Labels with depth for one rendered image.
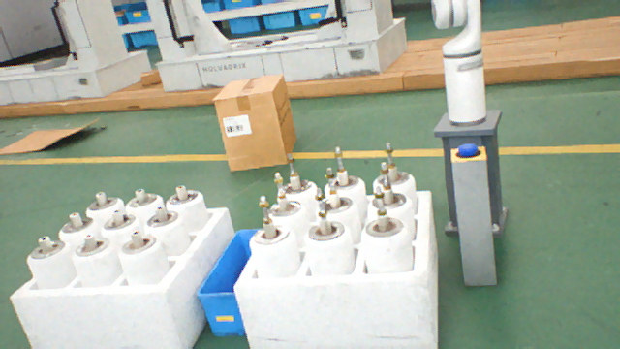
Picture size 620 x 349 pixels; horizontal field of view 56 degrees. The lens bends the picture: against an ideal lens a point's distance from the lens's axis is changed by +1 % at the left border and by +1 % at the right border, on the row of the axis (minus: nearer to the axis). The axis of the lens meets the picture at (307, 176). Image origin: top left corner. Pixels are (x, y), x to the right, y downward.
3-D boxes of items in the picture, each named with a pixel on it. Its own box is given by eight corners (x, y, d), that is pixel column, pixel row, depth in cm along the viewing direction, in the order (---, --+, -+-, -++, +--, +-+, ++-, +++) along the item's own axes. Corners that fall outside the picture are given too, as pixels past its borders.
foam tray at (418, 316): (294, 260, 160) (280, 202, 153) (438, 253, 150) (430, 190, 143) (252, 358, 125) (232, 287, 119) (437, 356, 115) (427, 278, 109)
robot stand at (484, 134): (454, 210, 169) (445, 112, 158) (508, 211, 163) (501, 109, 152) (445, 236, 157) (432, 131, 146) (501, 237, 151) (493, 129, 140)
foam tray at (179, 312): (121, 269, 175) (103, 216, 168) (242, 264, 164) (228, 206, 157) (37, 360, 140) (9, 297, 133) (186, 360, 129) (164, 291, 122)
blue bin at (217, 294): (246, 268, 161) (236, 230, 157) (284, 266, 158) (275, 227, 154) (207, 338, 135) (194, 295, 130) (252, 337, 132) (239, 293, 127)
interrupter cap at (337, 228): (344, 239, 114) (344, 237, 114) (306, 244, 115) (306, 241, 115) (345, 222, 121) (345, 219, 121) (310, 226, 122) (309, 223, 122)
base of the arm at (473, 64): (452, 114, 155) (447, 51, 149) (489, 113, 151) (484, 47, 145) (446, 127, 147) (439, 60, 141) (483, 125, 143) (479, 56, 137)
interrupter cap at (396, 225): (362, 239, 113) (362, 237, 112) (368, 221, 119) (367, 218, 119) (402, 237, 110) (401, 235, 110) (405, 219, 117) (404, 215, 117)
